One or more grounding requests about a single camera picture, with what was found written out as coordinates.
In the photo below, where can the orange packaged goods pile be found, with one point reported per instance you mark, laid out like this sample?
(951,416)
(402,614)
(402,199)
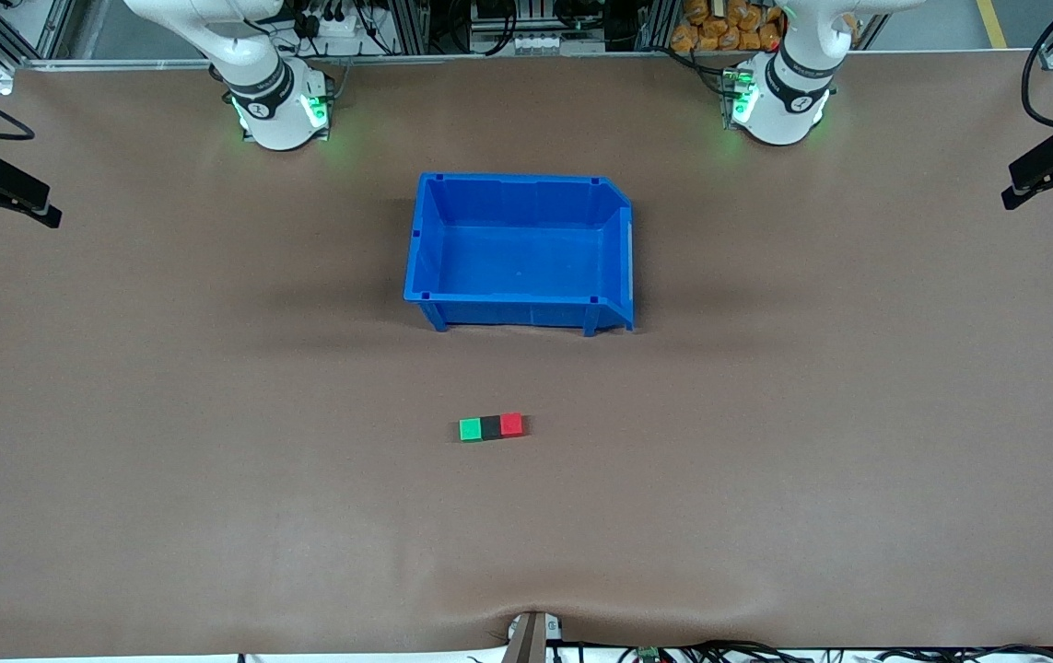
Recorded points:
(719,32)

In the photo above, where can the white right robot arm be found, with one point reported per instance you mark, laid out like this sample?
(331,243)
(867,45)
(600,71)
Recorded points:
(273,124)

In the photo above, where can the small green cube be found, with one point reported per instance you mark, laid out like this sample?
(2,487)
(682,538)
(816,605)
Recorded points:
(470,430)

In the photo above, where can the large table cover mat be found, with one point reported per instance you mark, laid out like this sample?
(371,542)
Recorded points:
(213,414)

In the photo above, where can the small red cube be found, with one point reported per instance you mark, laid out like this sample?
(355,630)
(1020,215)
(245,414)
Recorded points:
(511,424)

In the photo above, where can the blue plastic storage bin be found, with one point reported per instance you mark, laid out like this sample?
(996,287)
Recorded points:
(521,258)

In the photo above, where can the aluminium table edge rail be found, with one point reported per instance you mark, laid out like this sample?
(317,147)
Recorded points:
(489,58)

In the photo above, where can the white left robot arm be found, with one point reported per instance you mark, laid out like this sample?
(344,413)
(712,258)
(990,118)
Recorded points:
(779,124)

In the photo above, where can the black equipment rack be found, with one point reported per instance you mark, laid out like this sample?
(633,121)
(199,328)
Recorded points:
(535,18)

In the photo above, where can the small black cube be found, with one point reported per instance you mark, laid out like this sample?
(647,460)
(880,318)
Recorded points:
(490,427)

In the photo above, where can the white power strip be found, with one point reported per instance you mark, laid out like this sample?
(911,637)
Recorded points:
(333,25)

